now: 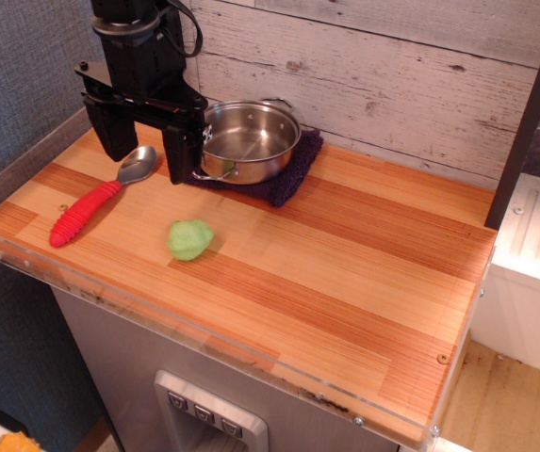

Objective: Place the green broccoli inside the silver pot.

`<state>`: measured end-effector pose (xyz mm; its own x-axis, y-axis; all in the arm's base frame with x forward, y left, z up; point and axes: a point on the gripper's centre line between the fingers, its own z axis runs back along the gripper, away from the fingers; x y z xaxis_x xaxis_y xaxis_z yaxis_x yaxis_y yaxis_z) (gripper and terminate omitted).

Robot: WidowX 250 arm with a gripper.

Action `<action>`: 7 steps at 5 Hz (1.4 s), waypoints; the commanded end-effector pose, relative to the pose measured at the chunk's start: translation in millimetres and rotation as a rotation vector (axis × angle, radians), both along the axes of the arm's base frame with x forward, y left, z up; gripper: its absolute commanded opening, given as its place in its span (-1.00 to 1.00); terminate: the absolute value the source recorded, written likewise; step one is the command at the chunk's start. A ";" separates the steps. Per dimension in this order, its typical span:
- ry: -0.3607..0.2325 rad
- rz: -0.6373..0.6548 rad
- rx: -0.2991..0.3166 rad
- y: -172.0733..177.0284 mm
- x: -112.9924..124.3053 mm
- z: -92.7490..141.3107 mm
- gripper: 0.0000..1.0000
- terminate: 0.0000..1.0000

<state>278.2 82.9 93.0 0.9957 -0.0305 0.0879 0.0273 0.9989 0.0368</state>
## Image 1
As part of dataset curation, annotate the green toy vegetable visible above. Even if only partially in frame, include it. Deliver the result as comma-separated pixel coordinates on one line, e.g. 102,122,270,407
167,219,214,261

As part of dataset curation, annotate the dark vertical post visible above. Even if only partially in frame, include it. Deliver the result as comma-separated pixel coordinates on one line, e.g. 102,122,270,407
484,67,540,230

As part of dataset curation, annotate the clear acrylic edge guard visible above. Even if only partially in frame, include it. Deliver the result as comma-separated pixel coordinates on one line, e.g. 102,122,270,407
0,222,442,446

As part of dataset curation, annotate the dark purple cloth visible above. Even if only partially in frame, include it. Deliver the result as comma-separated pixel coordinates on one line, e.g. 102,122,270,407
187,129,324,207

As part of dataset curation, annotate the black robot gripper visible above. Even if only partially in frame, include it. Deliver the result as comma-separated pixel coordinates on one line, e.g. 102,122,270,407
75,32,207,185

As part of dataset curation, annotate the silver toy fridge cabinet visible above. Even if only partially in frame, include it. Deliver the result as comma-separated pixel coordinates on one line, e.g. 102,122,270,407
53,289,398,451

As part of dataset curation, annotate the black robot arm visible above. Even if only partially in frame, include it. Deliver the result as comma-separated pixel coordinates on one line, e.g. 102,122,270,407
75,1,208,185

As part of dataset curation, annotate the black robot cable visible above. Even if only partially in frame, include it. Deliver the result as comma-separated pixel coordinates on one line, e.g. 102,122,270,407
155,0,204,59

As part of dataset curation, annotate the yellow object bottom left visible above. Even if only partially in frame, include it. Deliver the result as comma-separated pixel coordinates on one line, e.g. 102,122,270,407
0,432,41,452

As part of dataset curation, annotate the stainless steel pot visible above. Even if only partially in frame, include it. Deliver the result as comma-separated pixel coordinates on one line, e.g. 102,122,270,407
191,97,303,186

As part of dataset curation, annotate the white toy sink unit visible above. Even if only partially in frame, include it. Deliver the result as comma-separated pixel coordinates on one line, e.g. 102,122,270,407
470,174,540,369

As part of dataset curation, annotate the red handled metal spoon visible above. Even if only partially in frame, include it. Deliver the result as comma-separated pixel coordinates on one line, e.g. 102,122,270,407
49,145,157,248

